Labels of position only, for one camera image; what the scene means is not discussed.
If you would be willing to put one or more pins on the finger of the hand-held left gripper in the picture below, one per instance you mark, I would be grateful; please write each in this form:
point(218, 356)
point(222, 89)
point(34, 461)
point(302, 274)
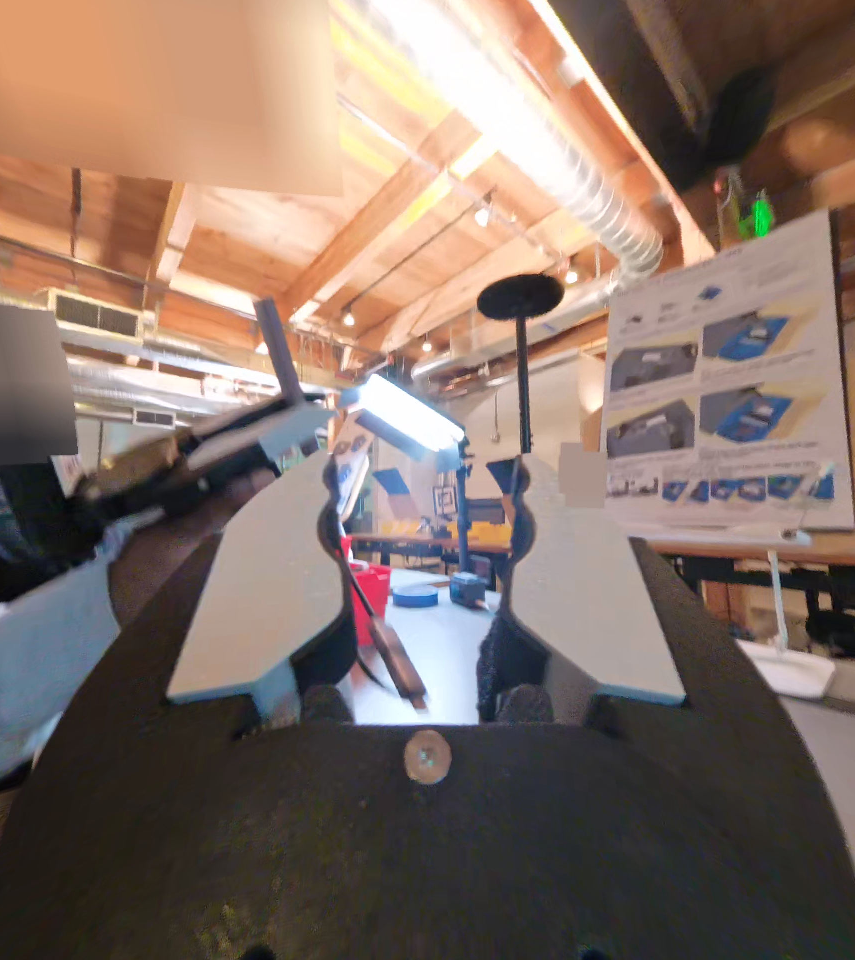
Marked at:
point(277, 431)
point(277, 352)

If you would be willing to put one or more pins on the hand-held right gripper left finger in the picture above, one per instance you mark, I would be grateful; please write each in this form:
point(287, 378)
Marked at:
point(262, 592)

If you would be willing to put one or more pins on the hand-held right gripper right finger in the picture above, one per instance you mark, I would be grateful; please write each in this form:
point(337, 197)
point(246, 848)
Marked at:
point(585, 600)

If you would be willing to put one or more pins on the person's left forearm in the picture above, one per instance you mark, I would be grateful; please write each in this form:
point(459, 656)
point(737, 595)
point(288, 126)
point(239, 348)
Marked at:
point(22, 675)

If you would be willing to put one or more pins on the person's left hand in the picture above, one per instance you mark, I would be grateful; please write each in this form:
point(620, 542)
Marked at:
point(172, 555)

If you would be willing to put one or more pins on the red plastic bin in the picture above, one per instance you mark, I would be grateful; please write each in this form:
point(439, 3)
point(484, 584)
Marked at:
point(367, 592)

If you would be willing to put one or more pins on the small blue box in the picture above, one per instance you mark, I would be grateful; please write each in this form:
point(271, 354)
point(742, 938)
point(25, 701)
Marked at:
point(468, 589)

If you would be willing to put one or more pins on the bright panel lamp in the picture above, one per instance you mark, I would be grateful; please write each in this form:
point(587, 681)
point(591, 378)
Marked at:
point(409, 412)

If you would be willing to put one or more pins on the black lamp stand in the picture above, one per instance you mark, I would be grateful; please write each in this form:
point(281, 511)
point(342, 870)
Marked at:
point(463, 517)

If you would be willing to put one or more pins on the blue tape roll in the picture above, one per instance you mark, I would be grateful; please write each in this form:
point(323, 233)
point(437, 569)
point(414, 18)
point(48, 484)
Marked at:
point(415, 596)

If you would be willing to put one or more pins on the brown wooden stick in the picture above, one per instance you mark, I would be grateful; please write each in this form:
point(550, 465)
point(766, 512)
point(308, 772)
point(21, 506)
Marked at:
point(401, 664)

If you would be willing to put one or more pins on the row of yellow bins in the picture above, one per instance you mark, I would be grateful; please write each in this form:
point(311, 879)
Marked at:
point(442, 532)

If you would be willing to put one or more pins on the white poster stand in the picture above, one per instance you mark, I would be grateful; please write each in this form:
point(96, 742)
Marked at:
point(791, 660)

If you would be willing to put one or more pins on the wooden table with black legs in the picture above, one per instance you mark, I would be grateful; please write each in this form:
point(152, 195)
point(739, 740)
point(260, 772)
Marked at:
point(810, 555)

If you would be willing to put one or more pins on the black stand with round disc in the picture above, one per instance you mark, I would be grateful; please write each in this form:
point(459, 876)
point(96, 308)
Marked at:
point(521, 300)

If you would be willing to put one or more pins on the white poster board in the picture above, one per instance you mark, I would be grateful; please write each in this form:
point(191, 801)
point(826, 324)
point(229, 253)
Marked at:
point(727, 390)

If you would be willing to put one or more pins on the green exit sign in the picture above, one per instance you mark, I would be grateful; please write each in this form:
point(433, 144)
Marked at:
point(756, 216)

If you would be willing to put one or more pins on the white wall vent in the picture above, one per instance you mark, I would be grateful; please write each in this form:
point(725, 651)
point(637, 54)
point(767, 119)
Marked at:
point(94, 313)

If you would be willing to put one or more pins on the silver air duct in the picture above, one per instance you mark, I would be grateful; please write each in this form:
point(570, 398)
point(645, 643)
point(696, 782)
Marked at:
point(547, 150)

